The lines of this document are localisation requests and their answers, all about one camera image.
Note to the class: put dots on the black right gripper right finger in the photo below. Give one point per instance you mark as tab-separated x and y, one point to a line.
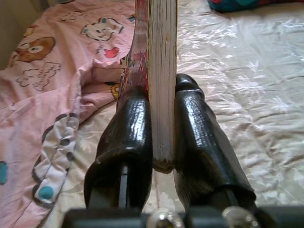
197	128

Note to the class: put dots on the star and stripes bolster pillow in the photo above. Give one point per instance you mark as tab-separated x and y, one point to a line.
228	6

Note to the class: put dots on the beige floral satin bedspread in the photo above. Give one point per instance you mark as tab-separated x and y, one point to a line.
249	95

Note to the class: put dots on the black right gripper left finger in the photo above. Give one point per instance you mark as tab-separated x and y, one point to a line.
133	123

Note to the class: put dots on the colourful paperback comic book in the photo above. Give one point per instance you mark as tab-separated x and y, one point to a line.
161	71

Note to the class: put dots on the pink cartoon print blanket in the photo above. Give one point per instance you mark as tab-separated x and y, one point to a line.
47	95

